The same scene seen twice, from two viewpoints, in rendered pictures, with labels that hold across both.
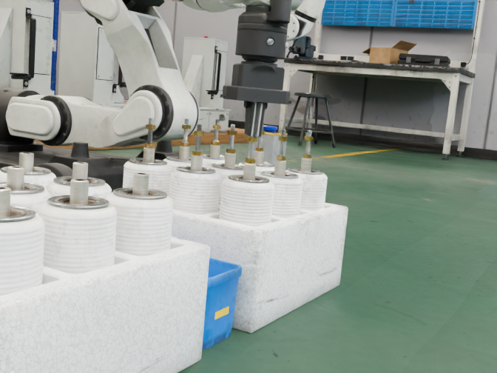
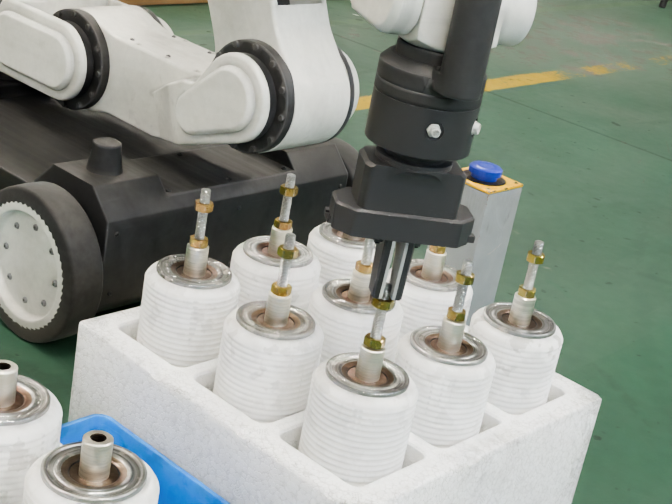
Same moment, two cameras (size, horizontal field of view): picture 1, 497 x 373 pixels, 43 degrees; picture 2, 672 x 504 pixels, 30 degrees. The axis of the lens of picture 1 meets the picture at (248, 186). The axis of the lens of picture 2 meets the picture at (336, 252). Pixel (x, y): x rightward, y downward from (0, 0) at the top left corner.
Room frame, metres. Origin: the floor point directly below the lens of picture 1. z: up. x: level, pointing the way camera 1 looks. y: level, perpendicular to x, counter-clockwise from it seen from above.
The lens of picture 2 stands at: (0.14, -0.10, 0.76)
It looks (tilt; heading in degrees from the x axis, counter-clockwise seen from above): 22 degrees down; 9
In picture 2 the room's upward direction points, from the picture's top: 11 degrees clockwise
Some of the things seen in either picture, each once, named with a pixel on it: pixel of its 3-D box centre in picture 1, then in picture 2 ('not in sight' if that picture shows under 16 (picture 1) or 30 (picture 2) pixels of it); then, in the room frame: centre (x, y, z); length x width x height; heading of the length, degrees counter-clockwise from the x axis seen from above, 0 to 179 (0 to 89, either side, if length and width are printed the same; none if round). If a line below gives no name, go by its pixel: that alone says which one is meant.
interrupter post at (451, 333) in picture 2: (279, 169); (451, 334); (1.23, -0.06, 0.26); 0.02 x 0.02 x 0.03
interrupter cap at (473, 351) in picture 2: (279, 175); (448, 346); (1.23, -0.06, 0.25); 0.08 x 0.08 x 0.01
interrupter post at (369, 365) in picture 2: (249, 172); (370, 362); (1.13, 0.00, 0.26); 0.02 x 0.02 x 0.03
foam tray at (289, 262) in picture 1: (222, 243); (330, 433); (1.29, 0.04, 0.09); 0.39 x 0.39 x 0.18; 60
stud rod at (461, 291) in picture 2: (282, 149); (460, 297); (1.23, -0.06, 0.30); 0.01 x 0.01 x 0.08
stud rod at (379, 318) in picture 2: (251, 150); (378, 323); (1.13, 0.00, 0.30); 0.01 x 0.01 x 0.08
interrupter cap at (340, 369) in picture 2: (248, 179); (367, 375); (1.13, 0.00, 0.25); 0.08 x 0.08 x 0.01
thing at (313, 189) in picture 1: (301, 213); (499, 398); (1.34, -0.12, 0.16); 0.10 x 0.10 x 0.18
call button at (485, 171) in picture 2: (269, 129); (484, 173); (1.58, -0.04, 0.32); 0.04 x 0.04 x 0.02
